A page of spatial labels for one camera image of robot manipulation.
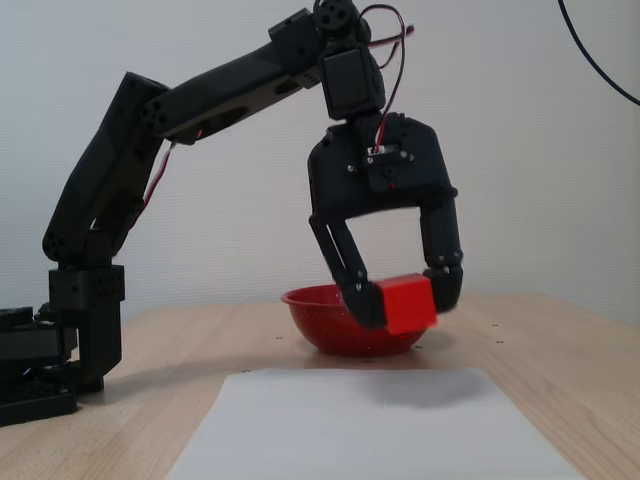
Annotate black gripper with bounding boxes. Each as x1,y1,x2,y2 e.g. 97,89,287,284
306,112,466,332

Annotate red cube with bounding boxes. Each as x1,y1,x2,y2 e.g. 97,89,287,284
373,272,439,337

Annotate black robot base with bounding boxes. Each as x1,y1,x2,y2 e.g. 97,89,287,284
0,303,80,429

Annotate red speckled bowl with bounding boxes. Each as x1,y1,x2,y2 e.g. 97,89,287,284
280,283,426,358

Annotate white paper sheet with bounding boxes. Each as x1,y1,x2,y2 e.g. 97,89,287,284
164,367,587,480

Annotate red white black servo cable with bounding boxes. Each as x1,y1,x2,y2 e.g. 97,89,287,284
141,140,175,212
360,3,417,154

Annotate thin black hanging cable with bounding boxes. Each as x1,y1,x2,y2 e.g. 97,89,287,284
556,0,640,107

